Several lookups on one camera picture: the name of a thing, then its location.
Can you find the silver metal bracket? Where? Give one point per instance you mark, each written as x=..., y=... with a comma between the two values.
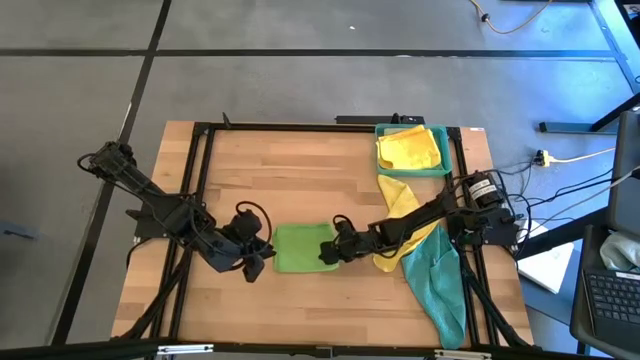
x=185, y=349
x=462, y=355

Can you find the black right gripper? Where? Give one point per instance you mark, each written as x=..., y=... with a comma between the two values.
x=357, y=242

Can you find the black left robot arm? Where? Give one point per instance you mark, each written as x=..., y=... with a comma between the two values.
x=165, y=212

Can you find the black aluminium table frame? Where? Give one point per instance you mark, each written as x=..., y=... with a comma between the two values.
x=325, y=127

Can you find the grey crumpled cloth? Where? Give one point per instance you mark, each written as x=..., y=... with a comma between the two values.
x=617, y=252

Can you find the bright green microfiber towel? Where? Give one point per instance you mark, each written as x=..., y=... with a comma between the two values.
x=300, y=247

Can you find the teal microfiber towel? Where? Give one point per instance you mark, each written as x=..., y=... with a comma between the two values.
x=440, y=290

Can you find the white flat box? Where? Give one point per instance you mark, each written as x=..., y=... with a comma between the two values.
x=550, y=270

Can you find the yellow towel with white label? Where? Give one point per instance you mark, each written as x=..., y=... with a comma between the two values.
x=397, y=197

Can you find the dark metal stand base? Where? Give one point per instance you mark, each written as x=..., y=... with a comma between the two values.
x=575, y=127

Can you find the plain yellow microfiber towel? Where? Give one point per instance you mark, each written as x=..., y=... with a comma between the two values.
x=410, y=150

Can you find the black rig beam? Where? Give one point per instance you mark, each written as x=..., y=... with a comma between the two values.
x=75, y=350

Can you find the black diagonal desk bar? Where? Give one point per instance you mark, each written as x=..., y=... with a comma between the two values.
x=565, y=235

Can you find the grey monitor back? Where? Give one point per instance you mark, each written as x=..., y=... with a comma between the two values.
x=627, y=190

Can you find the dark laptop with keyboard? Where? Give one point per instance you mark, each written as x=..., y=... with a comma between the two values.
x=615, y=300

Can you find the teal plastic tray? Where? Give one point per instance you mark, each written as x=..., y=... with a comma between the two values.
x=446, y=150

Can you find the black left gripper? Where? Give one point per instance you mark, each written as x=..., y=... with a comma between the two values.
x=225, y=250

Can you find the black bar device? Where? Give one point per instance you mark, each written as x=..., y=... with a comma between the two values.
x=370, y=120

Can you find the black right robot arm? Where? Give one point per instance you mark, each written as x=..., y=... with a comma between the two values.
x=415, y=217

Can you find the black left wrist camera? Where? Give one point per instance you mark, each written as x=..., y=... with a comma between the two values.
x=246, y=224

